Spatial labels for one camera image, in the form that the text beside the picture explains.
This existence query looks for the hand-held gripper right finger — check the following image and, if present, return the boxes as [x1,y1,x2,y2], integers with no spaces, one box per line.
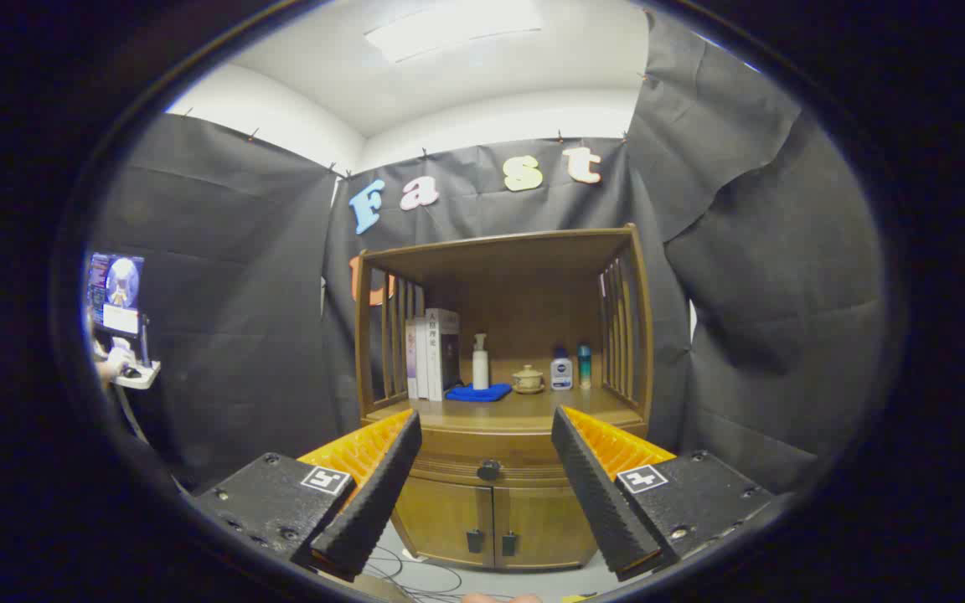
[551,405,777,583]

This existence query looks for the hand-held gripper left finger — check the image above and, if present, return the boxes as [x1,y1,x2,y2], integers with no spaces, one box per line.
[189,409,423,583]

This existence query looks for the wooden drawer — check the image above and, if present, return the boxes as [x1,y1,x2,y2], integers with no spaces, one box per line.
[364,419,651,488]

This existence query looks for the wooden cabinet door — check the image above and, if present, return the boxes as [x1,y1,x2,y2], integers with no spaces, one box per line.
[390,476,496,567]
[493,482,599,571]

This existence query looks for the wooden countertop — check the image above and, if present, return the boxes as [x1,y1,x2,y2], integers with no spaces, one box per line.
[365,387,644,424]

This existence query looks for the wooden cabinet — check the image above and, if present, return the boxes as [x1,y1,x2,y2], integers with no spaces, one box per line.
[354,223,655,572]

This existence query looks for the thin white book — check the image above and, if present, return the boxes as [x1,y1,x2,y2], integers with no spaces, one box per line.
[415,317,430,401]

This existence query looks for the blue folded cloth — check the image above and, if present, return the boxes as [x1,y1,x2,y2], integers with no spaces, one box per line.
[445,383,513,403]

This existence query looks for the grey portrait cover book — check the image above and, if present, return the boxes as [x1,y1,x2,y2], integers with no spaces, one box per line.
[426,308,462,401]

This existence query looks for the black backdrop cloth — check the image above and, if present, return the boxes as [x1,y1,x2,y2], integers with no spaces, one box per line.
[85,8,885,495]

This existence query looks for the white tray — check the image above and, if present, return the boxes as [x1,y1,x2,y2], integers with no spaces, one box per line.
[114,360,162,390]

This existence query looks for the computer monitor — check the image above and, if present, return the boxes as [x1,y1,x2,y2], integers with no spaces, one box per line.
[87,253,146,338]

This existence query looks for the black cable bundle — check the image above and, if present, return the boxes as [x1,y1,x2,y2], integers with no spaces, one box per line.
[361,544,467,602]

